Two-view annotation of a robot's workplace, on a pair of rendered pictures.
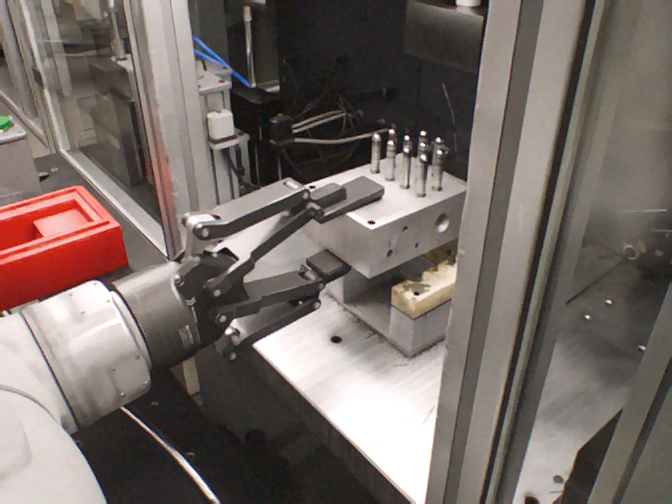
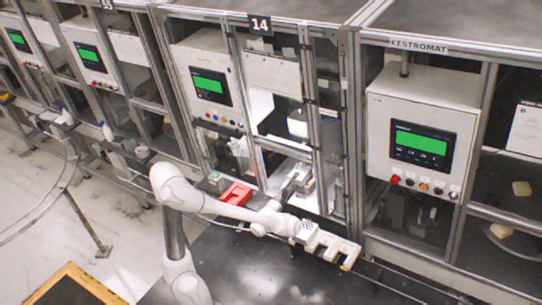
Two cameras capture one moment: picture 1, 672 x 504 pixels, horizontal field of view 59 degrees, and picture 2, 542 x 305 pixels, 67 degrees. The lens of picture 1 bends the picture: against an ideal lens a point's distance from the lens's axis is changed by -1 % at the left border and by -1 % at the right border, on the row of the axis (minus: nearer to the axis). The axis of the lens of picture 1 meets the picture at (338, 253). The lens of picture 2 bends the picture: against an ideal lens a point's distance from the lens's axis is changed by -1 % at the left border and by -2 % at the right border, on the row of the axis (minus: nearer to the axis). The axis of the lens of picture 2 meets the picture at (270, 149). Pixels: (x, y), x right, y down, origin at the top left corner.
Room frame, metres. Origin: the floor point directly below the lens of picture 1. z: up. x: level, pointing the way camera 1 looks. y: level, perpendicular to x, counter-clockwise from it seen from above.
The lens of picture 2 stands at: (-1.25, 0.41, 2.68)
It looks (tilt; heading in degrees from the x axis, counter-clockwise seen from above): 39 degrees down; 350
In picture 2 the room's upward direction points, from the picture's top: 11 degrees counter-clockwise
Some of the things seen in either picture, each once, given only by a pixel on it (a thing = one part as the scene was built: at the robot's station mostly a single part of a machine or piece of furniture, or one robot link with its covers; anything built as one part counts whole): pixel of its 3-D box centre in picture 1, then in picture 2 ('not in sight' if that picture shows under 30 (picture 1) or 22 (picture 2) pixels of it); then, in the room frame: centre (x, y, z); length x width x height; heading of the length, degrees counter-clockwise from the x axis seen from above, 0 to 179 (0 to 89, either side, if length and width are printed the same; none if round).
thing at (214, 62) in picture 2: not in sight; (223, 79); (0.80, 0.23, 1.60); 0.42 x 0.29 x 0.46; 39
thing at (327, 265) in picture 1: (346, 254); not in sight; (0.46, -0.01, 1.00); 0.07 x 0.03 x 0.01; 128
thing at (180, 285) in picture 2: not in sight; (191, 293); (0.09, 0.72, 0.85); 0.18 x 0.16 x 0.22; 17
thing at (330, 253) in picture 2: not in sight; (324, 247); (0.09, -0.02, 0.84); 0.36 x 0.14 x 0.10; 39
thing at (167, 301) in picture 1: (186, 304); (280, 198); (0.36, 0.11, 1.02); 0.09 x 0.07 x 0.08; 128
